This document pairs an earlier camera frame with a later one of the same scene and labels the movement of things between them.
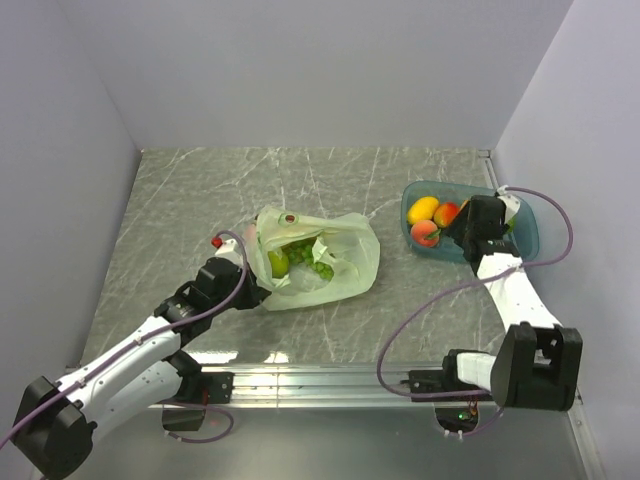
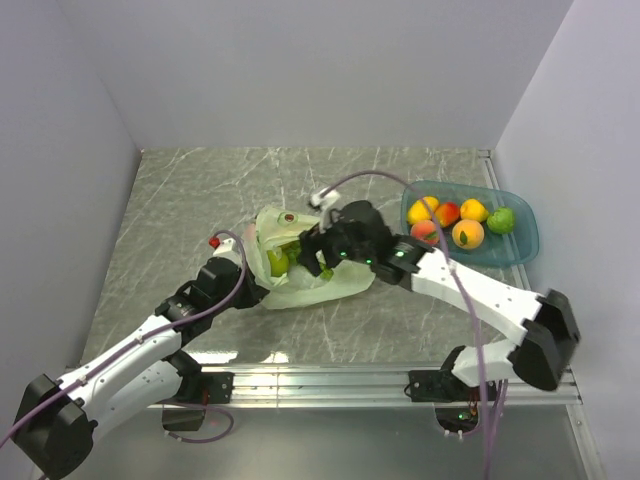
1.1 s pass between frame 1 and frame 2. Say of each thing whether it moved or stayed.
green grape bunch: stayed
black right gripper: moved
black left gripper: stayed
